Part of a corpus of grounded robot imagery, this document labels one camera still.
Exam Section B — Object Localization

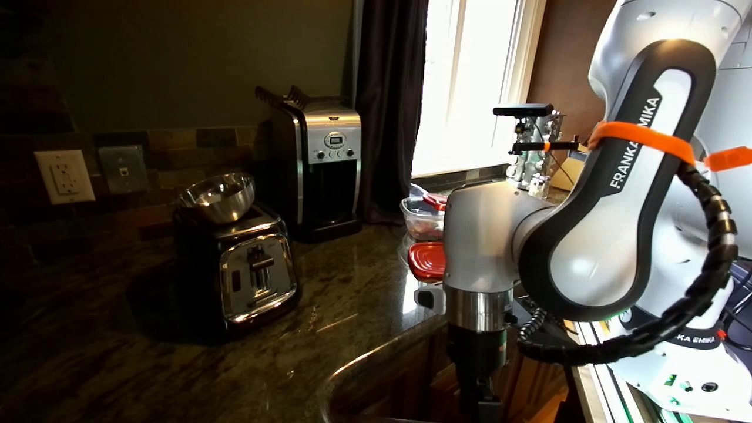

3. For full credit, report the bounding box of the black and silver coffee maker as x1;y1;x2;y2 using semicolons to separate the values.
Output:
253;86;367;244

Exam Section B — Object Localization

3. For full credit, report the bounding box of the clear glass jar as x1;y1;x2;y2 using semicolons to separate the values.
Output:
490;101;581;198

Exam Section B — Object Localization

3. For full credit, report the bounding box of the clear container with red lid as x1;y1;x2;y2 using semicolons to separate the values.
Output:
399;182;450;242

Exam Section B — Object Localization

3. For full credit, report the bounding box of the shiny metal bowl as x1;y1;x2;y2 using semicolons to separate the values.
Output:
175;173;259;227

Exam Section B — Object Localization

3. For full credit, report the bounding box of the white robot mounting platform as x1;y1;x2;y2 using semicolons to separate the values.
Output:
573;308;752;423

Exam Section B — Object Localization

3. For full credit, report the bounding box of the black and chrome toaster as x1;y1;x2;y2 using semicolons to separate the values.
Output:
171;206;303;343

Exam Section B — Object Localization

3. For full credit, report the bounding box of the white wall outlet plate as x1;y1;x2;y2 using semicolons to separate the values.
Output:
32;148;99;207

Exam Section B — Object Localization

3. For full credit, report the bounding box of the black spiral cable conduit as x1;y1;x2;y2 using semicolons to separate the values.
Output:
514;162;739;370

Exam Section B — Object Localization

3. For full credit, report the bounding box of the red lidded food container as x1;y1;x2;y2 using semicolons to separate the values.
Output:
404;241;450;285

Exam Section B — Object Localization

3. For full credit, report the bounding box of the bright window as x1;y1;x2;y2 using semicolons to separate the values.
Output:
412;0;549;182

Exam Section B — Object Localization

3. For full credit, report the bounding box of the orange strap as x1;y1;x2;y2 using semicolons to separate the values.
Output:
584;120;697;168

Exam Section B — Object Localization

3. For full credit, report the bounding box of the dark curtain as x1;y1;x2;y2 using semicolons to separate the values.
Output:
355;0;432;227

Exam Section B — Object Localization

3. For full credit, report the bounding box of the orange tape piece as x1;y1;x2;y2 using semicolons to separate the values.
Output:
703;143;752;174

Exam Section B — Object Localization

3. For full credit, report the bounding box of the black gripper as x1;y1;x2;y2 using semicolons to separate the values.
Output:
447;328;513;423

